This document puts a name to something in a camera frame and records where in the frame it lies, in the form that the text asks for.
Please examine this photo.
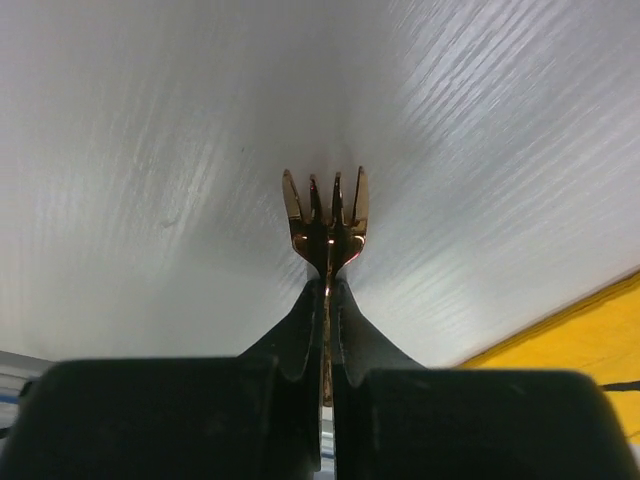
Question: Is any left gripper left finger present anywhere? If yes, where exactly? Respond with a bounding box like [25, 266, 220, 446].
[1, 280, 324, 479]

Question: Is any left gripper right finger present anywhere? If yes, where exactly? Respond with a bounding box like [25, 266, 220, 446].
[330, 281, 639, 479]

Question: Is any rose gold fork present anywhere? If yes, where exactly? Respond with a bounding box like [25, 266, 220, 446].
[282, 167, 369, 407]

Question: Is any yellow Pikachu placemat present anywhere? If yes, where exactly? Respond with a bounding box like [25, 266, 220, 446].
[459, 272, 640, 396]

